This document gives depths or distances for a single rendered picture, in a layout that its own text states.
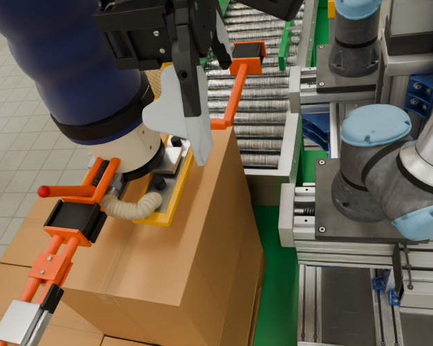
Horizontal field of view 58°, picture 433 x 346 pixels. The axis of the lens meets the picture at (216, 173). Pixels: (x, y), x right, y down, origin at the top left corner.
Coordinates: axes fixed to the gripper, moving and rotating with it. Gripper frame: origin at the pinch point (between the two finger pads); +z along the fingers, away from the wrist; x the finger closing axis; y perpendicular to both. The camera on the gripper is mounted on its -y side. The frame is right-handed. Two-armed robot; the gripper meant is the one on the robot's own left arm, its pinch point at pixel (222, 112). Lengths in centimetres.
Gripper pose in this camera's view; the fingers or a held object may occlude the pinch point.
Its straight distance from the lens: 41.6
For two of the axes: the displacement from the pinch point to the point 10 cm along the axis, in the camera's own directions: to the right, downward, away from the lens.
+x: -1.6, 7.7, -6.2
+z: 2.1, 6.4, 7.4
